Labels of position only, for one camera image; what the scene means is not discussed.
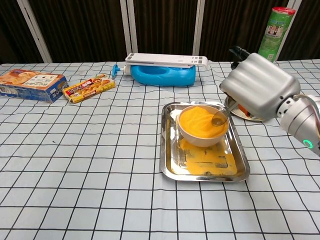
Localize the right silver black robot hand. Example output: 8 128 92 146
219 45 301 120

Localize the small metal spoon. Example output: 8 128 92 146
211 101 238 127

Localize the orange bowl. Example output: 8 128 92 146
177 104 230 148

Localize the round steel plate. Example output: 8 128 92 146
224 96 281 122

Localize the green can with red lid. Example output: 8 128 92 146
257 6 296 61

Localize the black corrugated screen panel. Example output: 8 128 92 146
27 0 132 63
277 0 320 62
199 0 291 62
131 0 201 62
0 0 44 65

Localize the white power strip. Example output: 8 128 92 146
124 52 209 70

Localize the rectangular steel tray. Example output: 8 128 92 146
159 101 251 183

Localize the yellow red curry box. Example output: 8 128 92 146
61 73 117 105

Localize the checkered light blue tablecloth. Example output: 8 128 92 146
0 59 320 240

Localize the orange blue cookie box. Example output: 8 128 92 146
0 68 69 104

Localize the white screen frame post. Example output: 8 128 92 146
16 0 53 64
119 0 139 63
192 0 210 62
274 0 304 62

